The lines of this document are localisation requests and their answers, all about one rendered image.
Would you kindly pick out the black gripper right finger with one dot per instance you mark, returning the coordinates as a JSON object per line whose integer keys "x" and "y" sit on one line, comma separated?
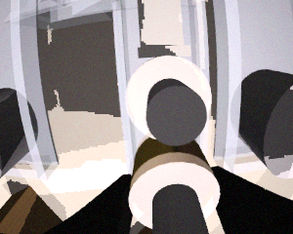
{"x": 246, "y": 208}

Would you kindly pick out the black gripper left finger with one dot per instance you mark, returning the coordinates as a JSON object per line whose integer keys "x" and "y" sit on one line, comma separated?
{"x": 108, "y": 213}

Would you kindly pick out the brown block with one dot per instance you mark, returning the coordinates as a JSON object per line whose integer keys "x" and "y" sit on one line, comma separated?
{"x": 26, "y": 213}
{"x": 146, "y": 230}

